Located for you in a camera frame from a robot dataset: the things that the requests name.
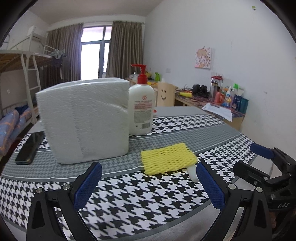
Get black smartphone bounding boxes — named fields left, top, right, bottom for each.
left=15, top=132, right=45, bottom=165

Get blue plaid quilt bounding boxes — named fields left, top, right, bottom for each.
left=0, top=105, right=32, bottom=157

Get brown right curtain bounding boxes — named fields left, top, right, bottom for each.
left=106, top=21, right=143, bottom=79

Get brown curtain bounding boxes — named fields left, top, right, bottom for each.
left=43, top=23, right=83, bottom=88
left=106, top=21, right=143, bottom=79

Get white foam piece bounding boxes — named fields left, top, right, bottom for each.
left=187, top=165, right=199, bottom=183

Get blue shampoo bottles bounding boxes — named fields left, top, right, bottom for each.
left=231, top=95, right=249, bottom=114

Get white styrofoam box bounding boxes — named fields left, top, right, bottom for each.
left=36, top=78, right=130, bottom=164

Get yellow foam net sleeve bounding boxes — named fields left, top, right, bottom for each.
left=140, top=143, right=198, bottom=176

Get wooden desk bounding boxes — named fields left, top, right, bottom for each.
left=148, top=81, right=245, bottom=131

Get houndstooth table cloth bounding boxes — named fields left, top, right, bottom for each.
left=1, top=114, right=256, bottom=240

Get brown left curtain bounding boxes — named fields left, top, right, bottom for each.
left=43, top=23, right=83, bottom=88

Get yellow object on desk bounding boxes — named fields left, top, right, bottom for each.
left=179, top=92, right=193, bottom=98

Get white printed paper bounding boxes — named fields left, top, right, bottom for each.
left=202, top=103, right=233, bottom=122

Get white air conditioner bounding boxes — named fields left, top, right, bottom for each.
left=27, top=26, right=46, bottom=40

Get metal bunk bed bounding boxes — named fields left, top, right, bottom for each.
left=1, top=35, right=52, bottom=124

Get white lotion pump bottle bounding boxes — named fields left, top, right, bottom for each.
left=128, top=64, right=155, bottom=136

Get anime wall picture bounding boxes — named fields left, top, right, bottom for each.
left=195, top=47, right=212, bottom=69

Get hanging dark clothes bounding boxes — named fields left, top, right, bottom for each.
left=52, top=55, right=63, bottom=68

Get glass balcony door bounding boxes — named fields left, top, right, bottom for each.
left=81, top=26, right=112, bottom=80

